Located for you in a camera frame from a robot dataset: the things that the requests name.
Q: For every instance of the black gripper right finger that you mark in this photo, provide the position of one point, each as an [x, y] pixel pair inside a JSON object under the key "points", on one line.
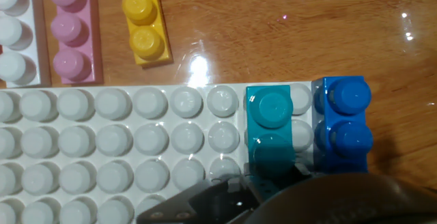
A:
{"points": [[300, 174]]}

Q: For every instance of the teal four-stud block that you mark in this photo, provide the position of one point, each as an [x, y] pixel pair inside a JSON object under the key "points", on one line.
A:
{"points": [[269, 114]]}

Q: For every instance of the glossy wooden board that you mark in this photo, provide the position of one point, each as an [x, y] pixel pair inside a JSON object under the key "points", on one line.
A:
{"points": [[273, 29]]}

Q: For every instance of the yellow four-stud block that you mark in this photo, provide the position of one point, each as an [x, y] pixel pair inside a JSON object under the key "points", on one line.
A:
{"points": [[143, 39]]}

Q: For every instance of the blue four-stud block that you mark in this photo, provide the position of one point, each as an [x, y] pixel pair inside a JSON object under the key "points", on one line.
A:
{"points": [[348, 121]]}

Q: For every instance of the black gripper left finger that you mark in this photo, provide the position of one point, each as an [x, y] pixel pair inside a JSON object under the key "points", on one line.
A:
{"points": [[211, 200]]}

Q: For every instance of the white four-stud block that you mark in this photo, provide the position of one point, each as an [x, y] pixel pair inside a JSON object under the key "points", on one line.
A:
{"points": [[13, 29]]}

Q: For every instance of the white studded baseplate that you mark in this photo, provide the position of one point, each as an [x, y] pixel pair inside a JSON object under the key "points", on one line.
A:
{"points": [[102, 142]]}

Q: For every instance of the light pink four-stud block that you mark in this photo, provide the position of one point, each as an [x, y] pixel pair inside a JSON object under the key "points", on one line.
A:
{"points": [[68, 29]]}

